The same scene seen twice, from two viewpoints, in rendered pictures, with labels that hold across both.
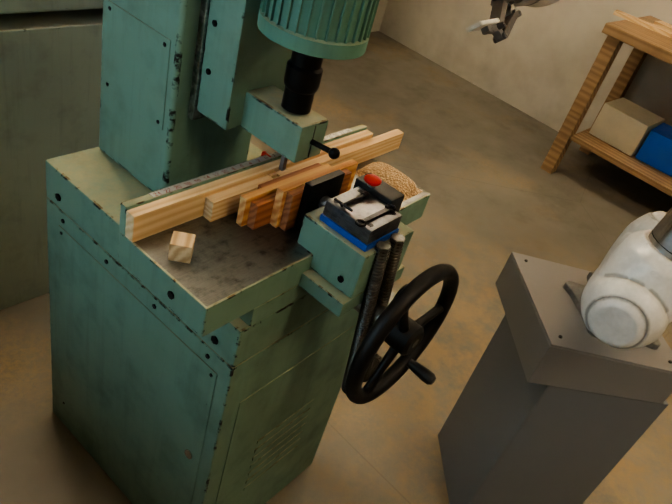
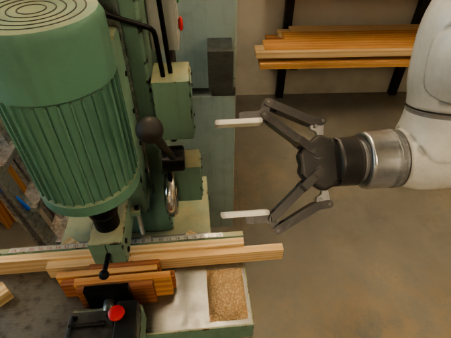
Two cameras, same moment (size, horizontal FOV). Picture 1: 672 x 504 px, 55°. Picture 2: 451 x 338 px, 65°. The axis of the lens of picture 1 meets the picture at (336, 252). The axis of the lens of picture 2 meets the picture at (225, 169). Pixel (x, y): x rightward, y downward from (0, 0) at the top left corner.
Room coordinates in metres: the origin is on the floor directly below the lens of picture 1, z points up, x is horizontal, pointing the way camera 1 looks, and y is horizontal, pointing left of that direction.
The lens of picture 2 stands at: (0.93, -0.39, 1.66)
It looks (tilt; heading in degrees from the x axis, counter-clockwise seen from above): 43 degrees down; 54
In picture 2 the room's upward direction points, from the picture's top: straight up
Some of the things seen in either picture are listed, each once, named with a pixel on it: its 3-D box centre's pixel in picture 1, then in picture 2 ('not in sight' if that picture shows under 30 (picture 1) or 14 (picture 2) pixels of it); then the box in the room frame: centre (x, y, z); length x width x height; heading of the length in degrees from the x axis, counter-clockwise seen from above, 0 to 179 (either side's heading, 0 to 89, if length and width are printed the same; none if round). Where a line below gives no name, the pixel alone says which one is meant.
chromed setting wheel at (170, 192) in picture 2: not in sight; (171, 192); (1.18, 0.19, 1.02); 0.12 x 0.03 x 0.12; 60
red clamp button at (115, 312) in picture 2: (372, 179); (116, 312); (0.94, -0.02, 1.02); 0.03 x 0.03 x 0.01
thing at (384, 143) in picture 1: (317, 168); (168, 260); (1.10, 0.08, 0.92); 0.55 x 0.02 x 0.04; 150
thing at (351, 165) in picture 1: (315, 191); (125, 286); (0.99, 0.07, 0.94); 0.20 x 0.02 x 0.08; 150
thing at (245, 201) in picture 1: (286, 193); (109, 277); (0.97, 0.12, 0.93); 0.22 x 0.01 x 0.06; 150
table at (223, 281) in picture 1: (312, 236); (117, 318); (0.95, 0.05, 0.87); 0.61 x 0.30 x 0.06; 150
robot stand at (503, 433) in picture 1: (535, 422); not in sight; (1.23, -0.65, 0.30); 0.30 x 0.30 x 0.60; 11
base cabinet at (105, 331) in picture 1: (199, 352); not in sight; (1.07, 0.24, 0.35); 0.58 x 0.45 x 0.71; 60
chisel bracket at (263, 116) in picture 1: (283, 126); (114, 229); (1.02, 0.15, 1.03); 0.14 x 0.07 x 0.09; 60
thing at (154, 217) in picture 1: (269, 176); (119, 255); (1.01, 0.16, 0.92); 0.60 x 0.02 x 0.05; 150
